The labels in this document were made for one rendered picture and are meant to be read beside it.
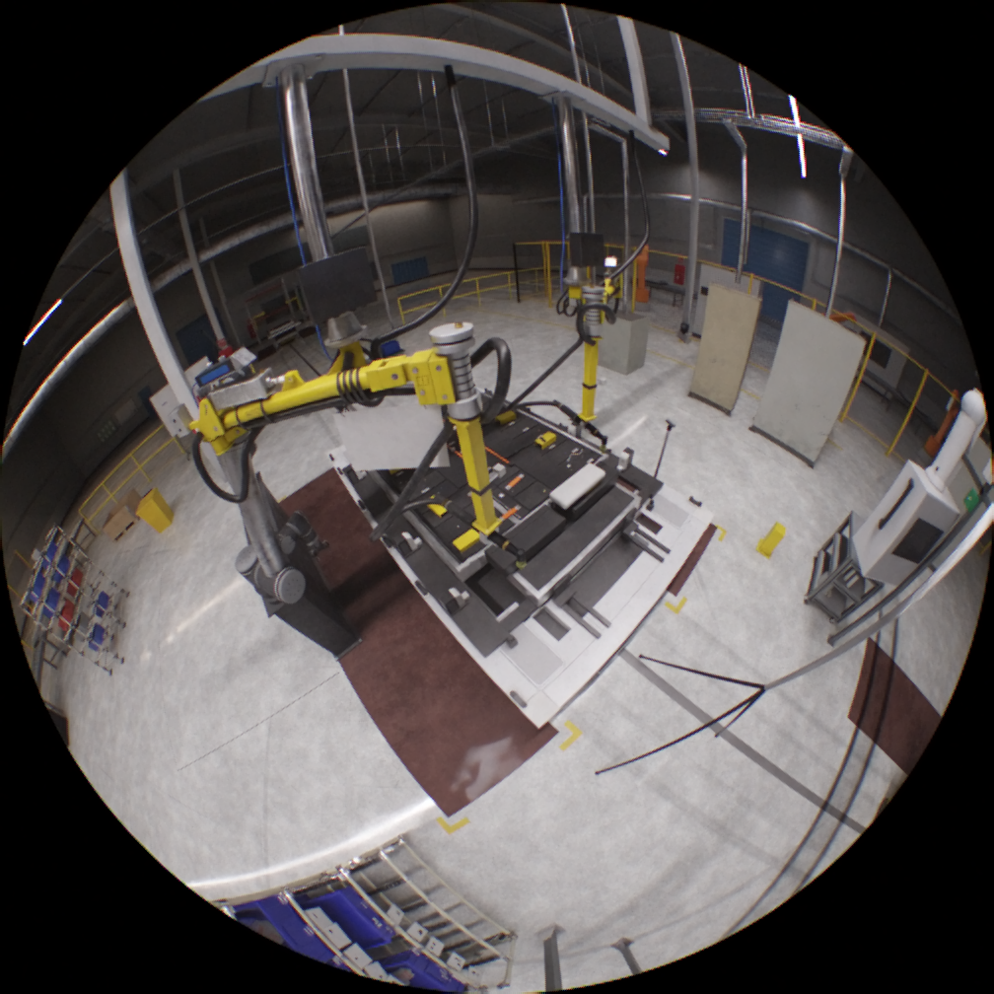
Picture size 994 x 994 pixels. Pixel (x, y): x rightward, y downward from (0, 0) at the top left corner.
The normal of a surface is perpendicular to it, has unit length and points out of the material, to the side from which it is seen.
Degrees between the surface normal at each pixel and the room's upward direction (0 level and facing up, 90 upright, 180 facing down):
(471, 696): 0
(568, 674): 0
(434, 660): 0
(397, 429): 90
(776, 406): 90
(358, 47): 90
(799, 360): 90
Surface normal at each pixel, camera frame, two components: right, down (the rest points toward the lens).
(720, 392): -0.76, 0.52
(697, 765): -0.10, -0.69
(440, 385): 0.01, 0.72
